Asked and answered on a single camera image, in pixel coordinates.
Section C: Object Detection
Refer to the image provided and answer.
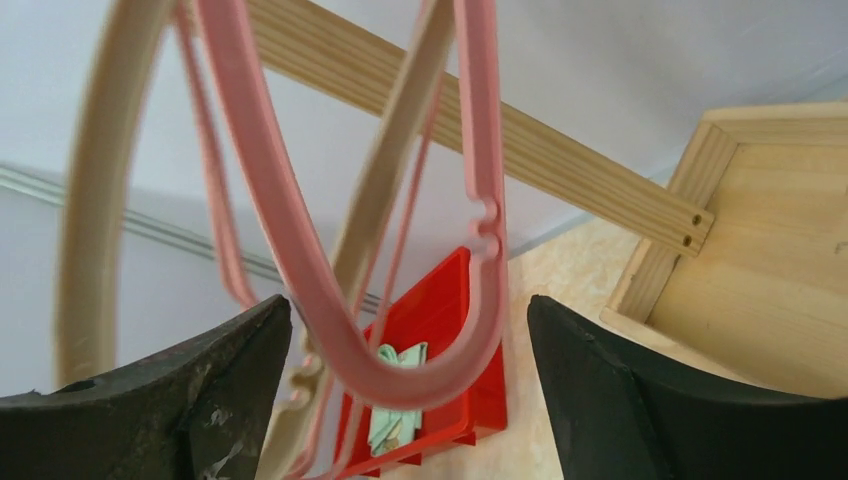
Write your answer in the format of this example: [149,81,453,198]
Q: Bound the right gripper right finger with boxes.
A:
[527,295,847,479]

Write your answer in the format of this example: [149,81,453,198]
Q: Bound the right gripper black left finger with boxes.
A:
[1,296,292,479]

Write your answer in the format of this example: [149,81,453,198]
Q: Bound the beige thick hanger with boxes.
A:
[54,0,458,480]

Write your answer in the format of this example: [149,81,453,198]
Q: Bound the thin pink wire hanger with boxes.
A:
[173,1,258,309]
[285,81,442,479]

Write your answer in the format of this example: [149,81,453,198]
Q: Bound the thick pink hanger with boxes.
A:
[195,1,508,410]

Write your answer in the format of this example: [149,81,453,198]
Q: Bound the green folded cloth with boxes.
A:
[368,342,429,458]

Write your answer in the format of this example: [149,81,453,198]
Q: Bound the wooden hanger rack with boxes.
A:
[175,0,848,401]

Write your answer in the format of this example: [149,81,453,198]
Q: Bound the red plastic bin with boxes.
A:
[339,247,508,479]

